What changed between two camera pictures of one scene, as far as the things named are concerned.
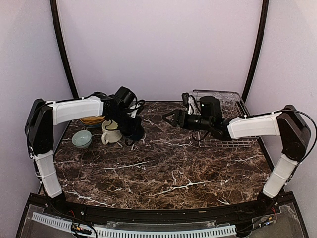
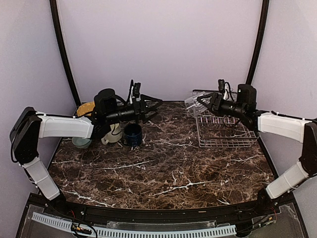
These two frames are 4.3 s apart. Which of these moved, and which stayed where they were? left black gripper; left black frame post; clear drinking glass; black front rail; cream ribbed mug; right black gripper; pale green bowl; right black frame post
Moved: right black gripper; left black gripper; clear drinking glass
Stayed: black front rail; pale green bowl; right black frame post; cream ribbed mug; left black frame post
